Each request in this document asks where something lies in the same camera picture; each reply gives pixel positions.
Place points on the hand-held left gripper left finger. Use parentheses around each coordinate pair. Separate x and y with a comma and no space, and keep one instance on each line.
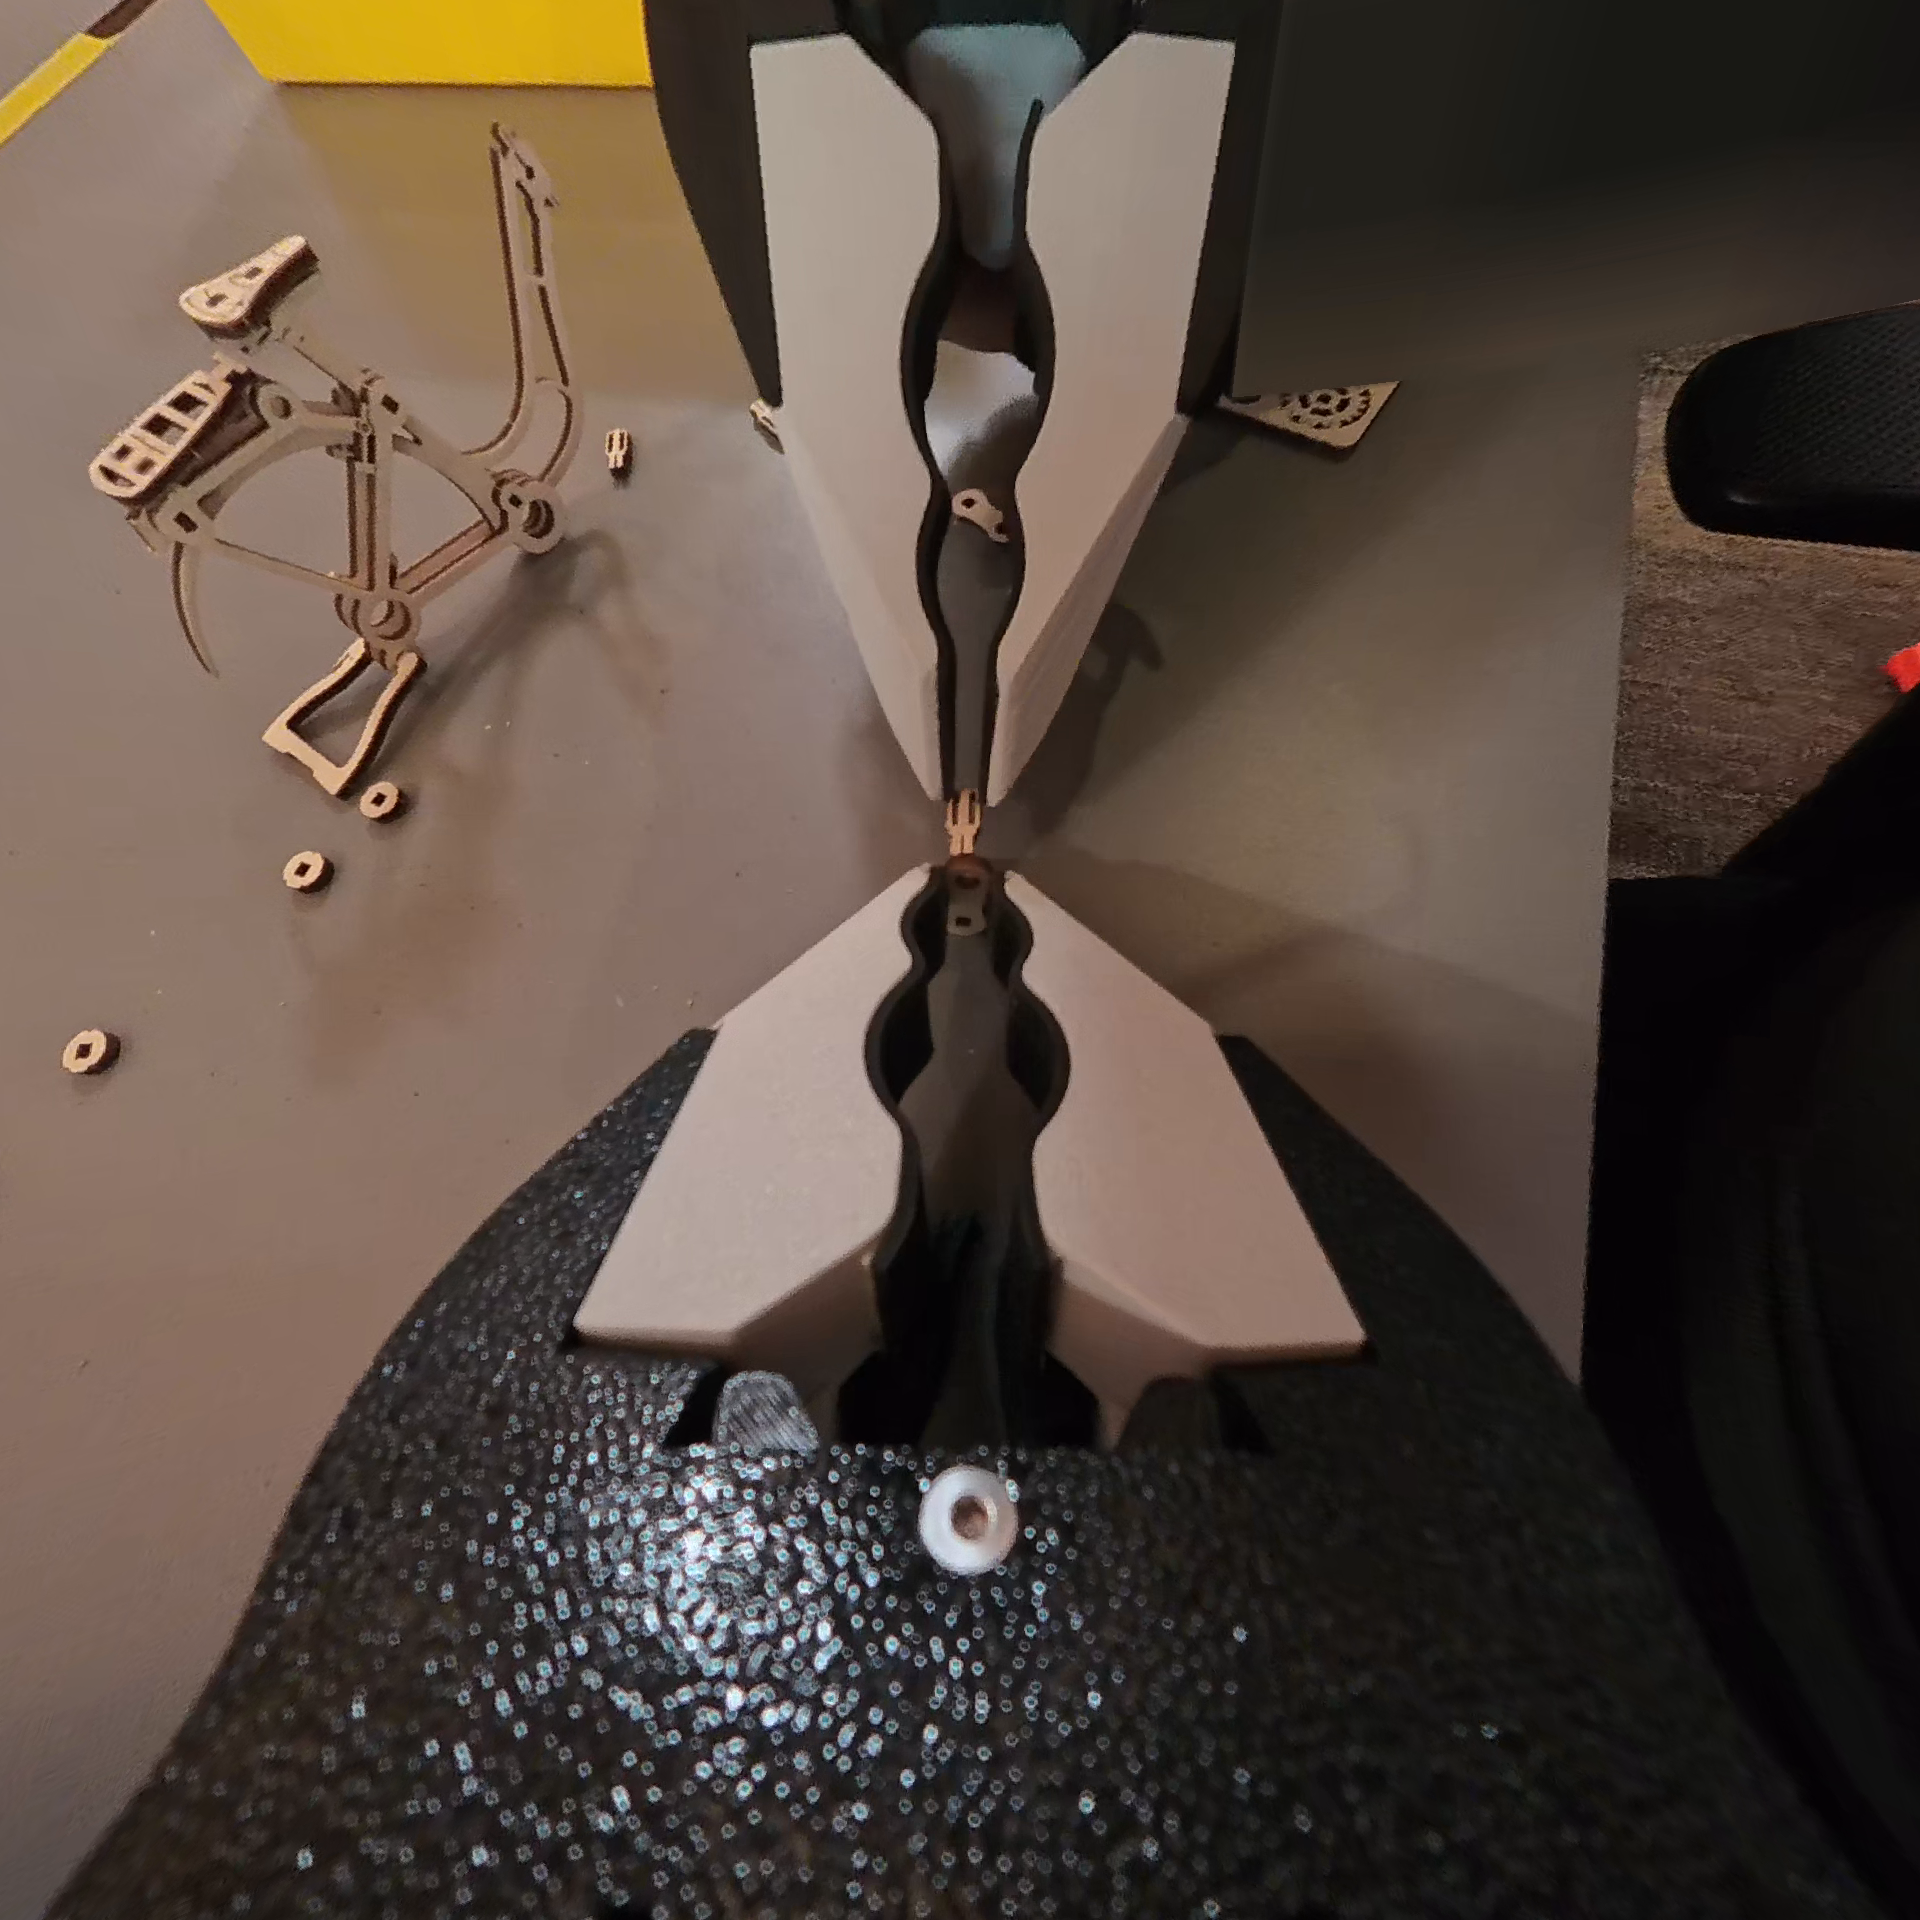
(722,1202)

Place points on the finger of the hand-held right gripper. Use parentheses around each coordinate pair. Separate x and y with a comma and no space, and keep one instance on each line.
(1125,301)
(842,301)

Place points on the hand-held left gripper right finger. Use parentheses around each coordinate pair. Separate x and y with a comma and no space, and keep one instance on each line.
(1201,1202)

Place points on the small wooden crank part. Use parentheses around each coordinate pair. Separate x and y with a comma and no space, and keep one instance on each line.
(968,912)
(975,507)

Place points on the wooden bicycle model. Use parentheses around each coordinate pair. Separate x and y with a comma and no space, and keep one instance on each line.
(525,511)

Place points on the laser-cut wooden part sheet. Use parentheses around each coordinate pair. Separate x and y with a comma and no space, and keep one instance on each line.
(1276,412)

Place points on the yellow plastic bin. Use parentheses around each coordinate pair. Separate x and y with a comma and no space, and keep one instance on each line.
(449,39)

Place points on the yellow floor tape line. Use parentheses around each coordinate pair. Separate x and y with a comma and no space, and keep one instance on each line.
(29,99)

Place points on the black chair armrest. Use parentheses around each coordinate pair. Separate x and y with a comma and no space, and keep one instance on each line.
(1802,422)

